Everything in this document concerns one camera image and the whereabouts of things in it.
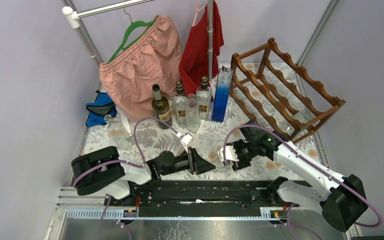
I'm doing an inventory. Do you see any dark green wine bottle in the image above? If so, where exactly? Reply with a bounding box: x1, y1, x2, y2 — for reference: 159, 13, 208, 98
151, 84, 173, 130

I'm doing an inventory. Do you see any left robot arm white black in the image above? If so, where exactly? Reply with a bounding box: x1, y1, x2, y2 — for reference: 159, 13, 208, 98
71, 146, 216, 206

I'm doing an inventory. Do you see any floral table mat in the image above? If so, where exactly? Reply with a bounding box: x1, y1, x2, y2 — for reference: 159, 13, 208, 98
82, 63, 325, 181

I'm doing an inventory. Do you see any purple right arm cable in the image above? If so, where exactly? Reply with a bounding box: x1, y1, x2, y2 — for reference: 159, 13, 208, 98
222, 124, 384, 240

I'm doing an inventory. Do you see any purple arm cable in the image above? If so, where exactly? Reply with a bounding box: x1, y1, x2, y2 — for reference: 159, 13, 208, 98
72, 117, 181, 240
222, 124, 384, 240

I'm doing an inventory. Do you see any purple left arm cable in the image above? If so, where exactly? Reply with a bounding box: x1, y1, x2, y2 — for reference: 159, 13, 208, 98
72, 117, 181, 240

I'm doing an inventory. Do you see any vertical metal pole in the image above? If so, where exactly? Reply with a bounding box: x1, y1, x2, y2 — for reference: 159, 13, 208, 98
206, 0, 213, 80

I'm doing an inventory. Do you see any clear bottle black gold cap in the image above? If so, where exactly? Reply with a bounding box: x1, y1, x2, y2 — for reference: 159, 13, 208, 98
196, 76, 212, 120

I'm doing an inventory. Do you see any blue black bag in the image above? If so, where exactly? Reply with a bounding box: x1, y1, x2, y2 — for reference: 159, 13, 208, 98
85, 90, 117, 128

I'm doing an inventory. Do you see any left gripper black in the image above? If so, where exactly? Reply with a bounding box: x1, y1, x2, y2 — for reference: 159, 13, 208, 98
160, 147, 215, 177

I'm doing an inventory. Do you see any clear glass flask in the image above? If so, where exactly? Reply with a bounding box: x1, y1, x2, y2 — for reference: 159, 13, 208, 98
103, 114, 133, 151

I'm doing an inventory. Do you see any blue glass bottle silver cap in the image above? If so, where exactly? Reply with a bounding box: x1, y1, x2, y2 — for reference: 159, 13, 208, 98
211, 63, 233, 123

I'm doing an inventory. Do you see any wooden wine rack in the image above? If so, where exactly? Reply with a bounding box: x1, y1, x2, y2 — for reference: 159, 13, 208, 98
229, 38, 346, 144

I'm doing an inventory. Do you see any clear glass wine bottle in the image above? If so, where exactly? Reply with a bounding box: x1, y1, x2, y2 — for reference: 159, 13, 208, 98
279, 109, 315, 136

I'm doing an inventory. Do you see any green clothes hanger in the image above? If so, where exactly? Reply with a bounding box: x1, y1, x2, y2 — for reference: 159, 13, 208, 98
107, 6, 156, 64

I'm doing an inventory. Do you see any clear square liquor bottle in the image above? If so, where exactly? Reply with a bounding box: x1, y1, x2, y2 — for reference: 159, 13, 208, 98
173, 80, 188, 127

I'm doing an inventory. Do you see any red garment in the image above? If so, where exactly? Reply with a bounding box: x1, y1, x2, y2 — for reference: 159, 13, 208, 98
178, 1, 224, 95

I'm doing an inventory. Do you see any pink clothes hanger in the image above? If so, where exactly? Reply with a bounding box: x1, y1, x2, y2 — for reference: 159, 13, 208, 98
192, 0, 208, 27

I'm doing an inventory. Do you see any small clear bottle bluish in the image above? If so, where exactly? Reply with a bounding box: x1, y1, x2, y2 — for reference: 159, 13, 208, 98
212, 157, 226, 168

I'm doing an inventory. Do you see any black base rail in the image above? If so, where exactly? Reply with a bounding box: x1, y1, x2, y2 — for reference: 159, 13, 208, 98
72, 178, 312, 219

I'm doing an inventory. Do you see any metal clothes rail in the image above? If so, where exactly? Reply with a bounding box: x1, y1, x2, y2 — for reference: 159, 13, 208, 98
61, 0, 162, 67

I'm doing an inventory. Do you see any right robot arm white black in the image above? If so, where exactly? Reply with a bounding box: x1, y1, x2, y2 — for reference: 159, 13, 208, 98
219, 121, 369, 233

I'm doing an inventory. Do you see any pink skirt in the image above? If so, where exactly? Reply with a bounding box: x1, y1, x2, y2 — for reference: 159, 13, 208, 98
99, 15, 182, 122

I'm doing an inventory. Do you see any small clear glass bottle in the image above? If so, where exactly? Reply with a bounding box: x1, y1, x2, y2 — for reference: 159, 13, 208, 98
185, 93, 201, 133

